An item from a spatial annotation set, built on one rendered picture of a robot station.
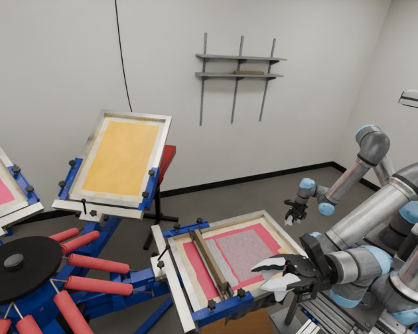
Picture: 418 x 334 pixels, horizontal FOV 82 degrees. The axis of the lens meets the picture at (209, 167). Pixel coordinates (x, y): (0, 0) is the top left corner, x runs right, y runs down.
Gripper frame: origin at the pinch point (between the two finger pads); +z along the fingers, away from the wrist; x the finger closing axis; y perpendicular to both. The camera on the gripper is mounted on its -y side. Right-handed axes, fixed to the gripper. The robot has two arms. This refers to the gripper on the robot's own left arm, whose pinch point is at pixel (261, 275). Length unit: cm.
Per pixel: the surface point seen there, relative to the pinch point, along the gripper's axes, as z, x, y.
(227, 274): -16, 61, 64
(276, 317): -78, 90, 156
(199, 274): 0, 64, 64
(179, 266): 10, 69, 60
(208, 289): -3, 54, 65
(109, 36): 54, 245, -74
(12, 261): 76, 49, 26
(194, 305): 6, 45, 63
